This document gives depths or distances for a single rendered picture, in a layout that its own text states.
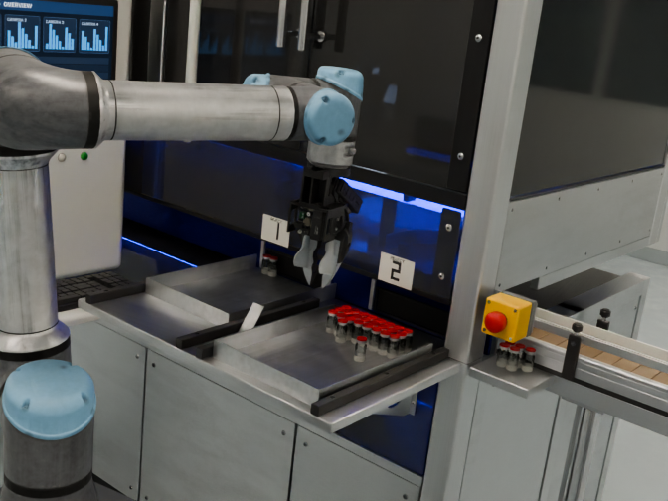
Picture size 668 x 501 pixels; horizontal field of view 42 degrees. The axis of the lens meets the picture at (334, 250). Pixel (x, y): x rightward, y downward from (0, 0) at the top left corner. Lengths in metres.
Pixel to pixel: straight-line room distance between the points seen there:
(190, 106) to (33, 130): 0.19
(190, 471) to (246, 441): 0.26
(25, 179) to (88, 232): 1.04
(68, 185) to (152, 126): 1.08
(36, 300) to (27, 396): 0.15
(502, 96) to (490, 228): 0.24
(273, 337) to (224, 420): 0.56
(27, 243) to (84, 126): 0.23
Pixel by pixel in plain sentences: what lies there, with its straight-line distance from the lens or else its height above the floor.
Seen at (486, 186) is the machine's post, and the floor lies 1.24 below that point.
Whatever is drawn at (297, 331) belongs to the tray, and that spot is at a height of 0.88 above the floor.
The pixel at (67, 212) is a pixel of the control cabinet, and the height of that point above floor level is 0.97.
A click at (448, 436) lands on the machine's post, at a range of 1.83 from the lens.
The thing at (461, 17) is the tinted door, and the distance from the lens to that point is 1.69.
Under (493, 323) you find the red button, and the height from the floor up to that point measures 1.00.
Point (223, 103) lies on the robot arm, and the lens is 1.16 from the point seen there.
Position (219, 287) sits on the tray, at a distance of 2.01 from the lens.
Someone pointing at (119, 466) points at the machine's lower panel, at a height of 0.17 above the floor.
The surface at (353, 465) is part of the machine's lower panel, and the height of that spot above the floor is 0.55.
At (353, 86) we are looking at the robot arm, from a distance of 1.38.
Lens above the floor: 1.55
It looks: 16 degrees down
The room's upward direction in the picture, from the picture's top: 6 degrees clockwise
